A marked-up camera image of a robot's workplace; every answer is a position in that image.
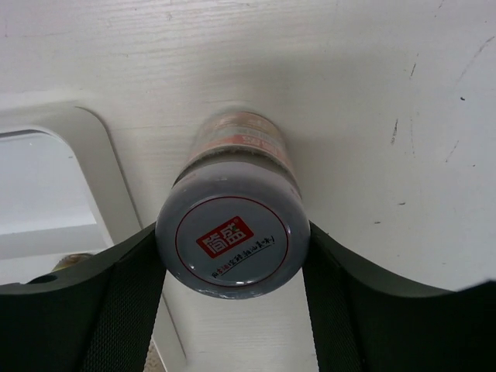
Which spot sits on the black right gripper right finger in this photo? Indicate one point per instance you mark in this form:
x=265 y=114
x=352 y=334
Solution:
x=367 y=318

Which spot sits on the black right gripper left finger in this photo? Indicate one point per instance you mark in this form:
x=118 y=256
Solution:
x=97 y=315

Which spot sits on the yellow bottle brown cap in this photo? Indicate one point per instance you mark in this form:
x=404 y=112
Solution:
x=71 y=260

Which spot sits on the brown spice jar white lid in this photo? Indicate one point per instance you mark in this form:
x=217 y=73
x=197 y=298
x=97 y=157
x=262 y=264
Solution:
x=234 y=224

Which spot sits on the white stepped organizer tray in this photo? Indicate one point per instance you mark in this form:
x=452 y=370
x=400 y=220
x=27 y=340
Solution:
x=62 y=193

